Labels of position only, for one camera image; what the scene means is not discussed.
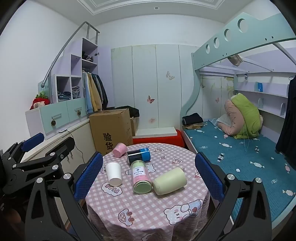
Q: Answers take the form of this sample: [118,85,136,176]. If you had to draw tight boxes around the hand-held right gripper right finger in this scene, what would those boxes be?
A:
[192,152,273,241]

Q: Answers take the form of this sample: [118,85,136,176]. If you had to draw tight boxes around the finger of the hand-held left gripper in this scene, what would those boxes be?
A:
[0,133,45,167]
[9,137,76,193]

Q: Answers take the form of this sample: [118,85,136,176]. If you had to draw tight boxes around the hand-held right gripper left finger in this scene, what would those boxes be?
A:
[24,152,104,241]

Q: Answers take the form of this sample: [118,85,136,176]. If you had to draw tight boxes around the white paper cup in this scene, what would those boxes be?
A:
[105,161,123,186]

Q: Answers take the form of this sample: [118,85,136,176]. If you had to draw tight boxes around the cream cup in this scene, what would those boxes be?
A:
[152,167,187,196]

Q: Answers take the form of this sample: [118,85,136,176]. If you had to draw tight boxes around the pink cup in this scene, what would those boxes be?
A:
[112,142,128,158]

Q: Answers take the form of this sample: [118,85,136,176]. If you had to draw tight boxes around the low white cabinet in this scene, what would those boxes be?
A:
[20,117,97,183]

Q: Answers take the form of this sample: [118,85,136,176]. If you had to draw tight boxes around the lilac stair cabinet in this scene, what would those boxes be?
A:
[25,37,111,141]

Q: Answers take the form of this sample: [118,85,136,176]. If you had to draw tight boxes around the blue candy print mattress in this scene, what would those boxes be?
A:
[183,119,296,223]

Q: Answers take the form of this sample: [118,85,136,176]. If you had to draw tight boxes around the strawberry plush toy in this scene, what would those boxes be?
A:
[30,91,51,110]

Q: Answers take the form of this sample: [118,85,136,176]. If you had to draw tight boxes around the large cardboard box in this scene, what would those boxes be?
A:
[89,108,137,156]

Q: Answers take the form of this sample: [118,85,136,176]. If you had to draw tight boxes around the folded jeans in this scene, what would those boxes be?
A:
[57,91,72,102]

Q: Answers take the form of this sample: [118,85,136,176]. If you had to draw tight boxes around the glass jar green lid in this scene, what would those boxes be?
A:
[130,159,153,194]

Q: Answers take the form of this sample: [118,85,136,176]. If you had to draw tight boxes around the folded tan clothes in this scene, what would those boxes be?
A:
[182,123,204,130]

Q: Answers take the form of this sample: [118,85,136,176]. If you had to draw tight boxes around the black can blue label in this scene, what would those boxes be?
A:
[127,148,151,165]

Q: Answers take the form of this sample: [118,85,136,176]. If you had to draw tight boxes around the light blue hanging shirt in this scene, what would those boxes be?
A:
[82,72,92,114]

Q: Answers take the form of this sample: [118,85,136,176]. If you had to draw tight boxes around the yellow hanging jacket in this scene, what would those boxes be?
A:
[89,74,102,112]

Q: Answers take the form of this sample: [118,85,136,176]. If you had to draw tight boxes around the pink checked tablecloth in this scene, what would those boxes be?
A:
[85,142,211,241]

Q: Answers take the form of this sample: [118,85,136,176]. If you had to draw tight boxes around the white pillow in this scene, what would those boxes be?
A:
[215,115,232,128]

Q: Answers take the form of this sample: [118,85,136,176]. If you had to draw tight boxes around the red stool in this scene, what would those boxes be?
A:
[132,130,185,149]

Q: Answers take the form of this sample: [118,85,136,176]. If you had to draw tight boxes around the folded black clothes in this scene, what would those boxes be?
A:
[182,113,204,127]

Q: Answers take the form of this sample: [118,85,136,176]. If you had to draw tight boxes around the dark hanging jackets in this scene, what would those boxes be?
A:
[95,74,109,110]

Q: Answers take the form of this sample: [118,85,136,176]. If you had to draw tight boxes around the pink quilt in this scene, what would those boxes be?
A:
[218,100,244,137]

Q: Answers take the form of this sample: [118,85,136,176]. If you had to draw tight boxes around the small cardboard box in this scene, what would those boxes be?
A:
[130,117,139,137]

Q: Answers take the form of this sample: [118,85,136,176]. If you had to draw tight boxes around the white board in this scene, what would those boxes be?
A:
[135,127,177,138]

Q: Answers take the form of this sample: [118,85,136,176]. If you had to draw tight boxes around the green blanket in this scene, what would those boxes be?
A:
[231,93,263,139]

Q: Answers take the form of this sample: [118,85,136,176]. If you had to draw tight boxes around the black cloth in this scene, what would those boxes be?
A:
[115,106,140,118]

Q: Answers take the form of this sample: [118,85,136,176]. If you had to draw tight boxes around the dark hanging garment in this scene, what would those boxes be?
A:
[275,74,296,160]

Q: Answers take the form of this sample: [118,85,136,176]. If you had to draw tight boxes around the grey metal handrail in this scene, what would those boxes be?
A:
[41,21,100,88]

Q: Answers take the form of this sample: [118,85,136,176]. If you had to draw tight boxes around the white butterfly wardrobe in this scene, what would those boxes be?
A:
[110,44,201,130]

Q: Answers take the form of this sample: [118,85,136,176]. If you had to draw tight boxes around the beige cloth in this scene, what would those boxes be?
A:
[227,54,244,67]

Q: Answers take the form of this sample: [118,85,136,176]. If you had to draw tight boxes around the black cable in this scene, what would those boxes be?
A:
[66,130,86,166]

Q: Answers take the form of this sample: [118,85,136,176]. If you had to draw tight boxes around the lilac wall shelf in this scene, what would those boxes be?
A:
[233,89,288,118]

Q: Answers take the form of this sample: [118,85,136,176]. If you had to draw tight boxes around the teal bunk bed frame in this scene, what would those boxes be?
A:
[180,12,296,232]

